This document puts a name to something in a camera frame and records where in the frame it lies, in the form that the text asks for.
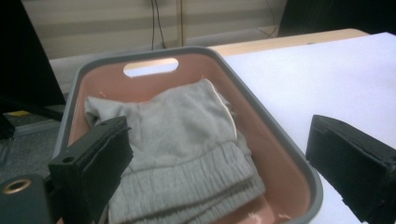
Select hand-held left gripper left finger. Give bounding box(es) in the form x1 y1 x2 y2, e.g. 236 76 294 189
48 116 134 224

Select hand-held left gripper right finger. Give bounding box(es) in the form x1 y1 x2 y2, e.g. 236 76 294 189
304 114 396 224

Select pink basket with grey rim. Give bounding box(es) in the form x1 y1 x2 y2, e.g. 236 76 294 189
52 46 324 224

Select grey pants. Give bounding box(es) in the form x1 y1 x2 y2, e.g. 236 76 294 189
83 77 267 224

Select black stand legs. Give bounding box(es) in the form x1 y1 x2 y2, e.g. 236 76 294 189
0 93 65 140

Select white table cover sheet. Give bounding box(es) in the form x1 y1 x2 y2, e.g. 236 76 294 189
221 32 396 224

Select black curtain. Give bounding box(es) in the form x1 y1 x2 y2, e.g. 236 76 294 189
276 0 396 37
0 0 67 108

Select light wooden table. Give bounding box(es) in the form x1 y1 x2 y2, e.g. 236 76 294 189
207 28 371 58

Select black hanging wall cables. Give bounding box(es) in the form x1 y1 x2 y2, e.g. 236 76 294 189
149 0 168 51

